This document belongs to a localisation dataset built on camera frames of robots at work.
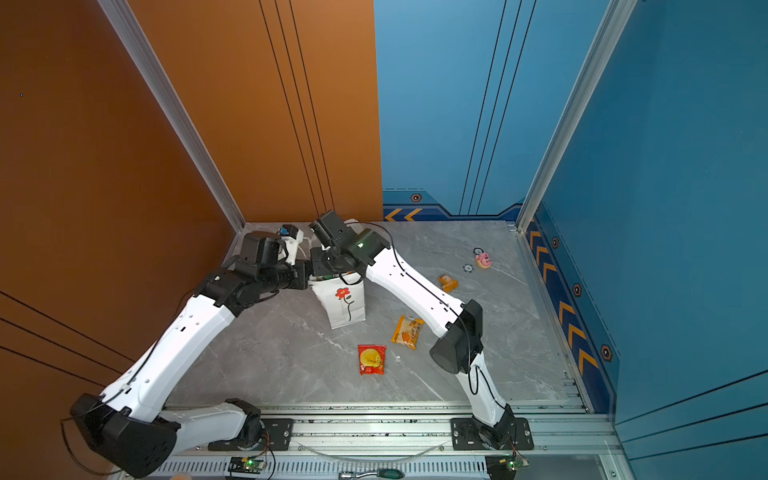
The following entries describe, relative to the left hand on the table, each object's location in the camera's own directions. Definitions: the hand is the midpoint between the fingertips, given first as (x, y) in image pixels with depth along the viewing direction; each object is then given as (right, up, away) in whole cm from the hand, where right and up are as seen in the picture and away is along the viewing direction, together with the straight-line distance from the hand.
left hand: (315, 265), depth 76 cm
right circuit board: (+46, -47, -6) cm, 66 cm away
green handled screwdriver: (+17, -47, -8) cm, 51 cm away
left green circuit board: (-15, -48, -5) cm, 50 cm away
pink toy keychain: (+52, 0, +30) cm, 60 cm away
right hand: (0, 0, +1) cm, 1 cm away
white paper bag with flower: (+6, -10, +4) cm, 13 cm away
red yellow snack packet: (+14, -27, +8) cm, 32 cm away
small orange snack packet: (+24, -20, +14) cm, 34 cm away
